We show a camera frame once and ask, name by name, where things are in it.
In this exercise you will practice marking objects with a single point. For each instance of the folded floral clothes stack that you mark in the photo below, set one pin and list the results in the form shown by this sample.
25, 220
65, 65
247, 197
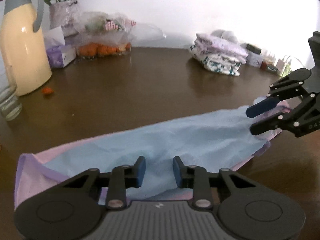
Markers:
218, 55

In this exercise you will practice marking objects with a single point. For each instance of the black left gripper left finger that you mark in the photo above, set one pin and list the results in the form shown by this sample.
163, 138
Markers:
122, 178

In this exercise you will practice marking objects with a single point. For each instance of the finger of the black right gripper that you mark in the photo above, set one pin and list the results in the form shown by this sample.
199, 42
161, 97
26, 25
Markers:
288, 87
302, 120

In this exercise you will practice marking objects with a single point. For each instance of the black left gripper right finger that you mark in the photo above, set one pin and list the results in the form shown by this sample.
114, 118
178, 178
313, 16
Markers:
195, 178

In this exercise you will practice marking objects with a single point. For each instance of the green transparent bottle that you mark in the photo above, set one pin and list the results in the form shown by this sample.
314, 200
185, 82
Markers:
287, 64

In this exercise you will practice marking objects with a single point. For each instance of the cream thermos jug grey handle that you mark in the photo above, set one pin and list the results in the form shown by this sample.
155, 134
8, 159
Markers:
22, 44

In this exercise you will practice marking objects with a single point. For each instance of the plastic bag of oranges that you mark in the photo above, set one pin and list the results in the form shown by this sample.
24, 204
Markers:
100, 34

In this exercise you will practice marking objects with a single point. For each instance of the wrapped flower vase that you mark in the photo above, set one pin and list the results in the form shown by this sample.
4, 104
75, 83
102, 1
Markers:
64, 14

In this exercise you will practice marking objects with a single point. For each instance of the clear drinking glass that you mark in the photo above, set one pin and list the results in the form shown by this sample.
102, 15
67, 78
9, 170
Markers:
9, 100

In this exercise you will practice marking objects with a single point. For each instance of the white round fan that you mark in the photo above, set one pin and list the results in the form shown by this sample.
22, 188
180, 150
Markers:
226, 35

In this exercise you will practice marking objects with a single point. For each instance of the purple tissue box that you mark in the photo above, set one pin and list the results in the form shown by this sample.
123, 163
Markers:
58, 52

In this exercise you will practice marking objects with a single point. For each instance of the small orange peel piece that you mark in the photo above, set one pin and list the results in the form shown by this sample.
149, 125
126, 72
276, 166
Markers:
46, 91

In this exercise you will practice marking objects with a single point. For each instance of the pink blue purple garment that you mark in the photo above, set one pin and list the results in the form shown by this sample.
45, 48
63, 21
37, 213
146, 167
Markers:
214, 140

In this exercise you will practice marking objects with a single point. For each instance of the small white printed box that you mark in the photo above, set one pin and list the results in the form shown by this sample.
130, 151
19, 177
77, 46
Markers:
254, 60

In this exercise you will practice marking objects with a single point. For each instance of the small black box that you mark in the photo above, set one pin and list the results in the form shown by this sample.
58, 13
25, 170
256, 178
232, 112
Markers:
253, 49

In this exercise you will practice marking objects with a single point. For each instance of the dark red labelled box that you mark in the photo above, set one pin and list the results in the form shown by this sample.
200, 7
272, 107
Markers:
265, 66

